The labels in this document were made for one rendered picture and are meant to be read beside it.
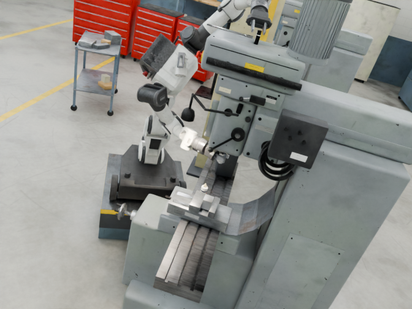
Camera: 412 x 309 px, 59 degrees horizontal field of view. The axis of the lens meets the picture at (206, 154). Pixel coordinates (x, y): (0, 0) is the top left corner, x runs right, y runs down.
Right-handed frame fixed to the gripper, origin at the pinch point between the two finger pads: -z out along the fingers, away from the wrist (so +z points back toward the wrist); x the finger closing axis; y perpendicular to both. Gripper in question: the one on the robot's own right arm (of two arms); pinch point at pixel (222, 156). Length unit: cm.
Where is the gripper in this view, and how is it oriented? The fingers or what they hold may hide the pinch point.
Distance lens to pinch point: 206.8
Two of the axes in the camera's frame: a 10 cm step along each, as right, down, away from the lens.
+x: 5.0, -3.4, 8.0
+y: -2.3, 8.3, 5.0
